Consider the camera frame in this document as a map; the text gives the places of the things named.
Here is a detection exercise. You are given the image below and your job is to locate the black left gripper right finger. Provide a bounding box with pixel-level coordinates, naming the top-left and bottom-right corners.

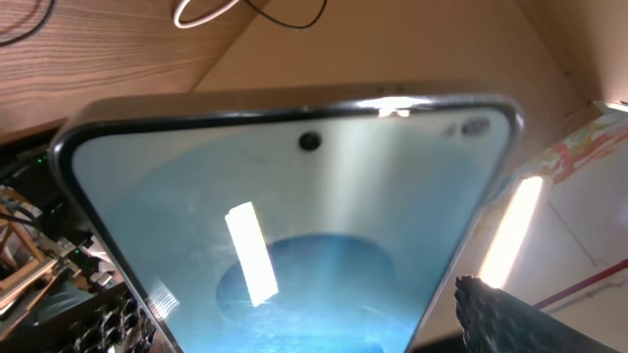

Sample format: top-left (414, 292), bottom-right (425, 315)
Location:
top-left (454, 276), bottom-right (615, 353)

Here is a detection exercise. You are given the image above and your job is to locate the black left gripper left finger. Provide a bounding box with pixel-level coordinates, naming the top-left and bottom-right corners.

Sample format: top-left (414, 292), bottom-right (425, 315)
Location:
top-left (49, 289), bottom-right (156, 353)

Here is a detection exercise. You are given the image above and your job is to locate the blue screen smartphone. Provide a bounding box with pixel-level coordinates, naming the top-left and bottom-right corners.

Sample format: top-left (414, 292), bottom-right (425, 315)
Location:
top-left (49, 85), bottom-right (522, 352)

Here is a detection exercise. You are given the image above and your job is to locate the black charger cable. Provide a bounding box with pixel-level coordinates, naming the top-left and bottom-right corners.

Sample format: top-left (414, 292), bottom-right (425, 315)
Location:
top-left (242, 0), bottom-right (329, 30)

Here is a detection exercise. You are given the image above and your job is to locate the white power strip cord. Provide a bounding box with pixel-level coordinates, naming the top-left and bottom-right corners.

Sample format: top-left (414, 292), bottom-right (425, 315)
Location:
top-left (172, 0), bottom-right (241, 29)

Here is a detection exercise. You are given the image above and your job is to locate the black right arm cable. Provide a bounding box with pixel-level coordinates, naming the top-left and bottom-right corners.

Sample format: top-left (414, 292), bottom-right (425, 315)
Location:
top-left (0, 0), bottom-right (58, 49)

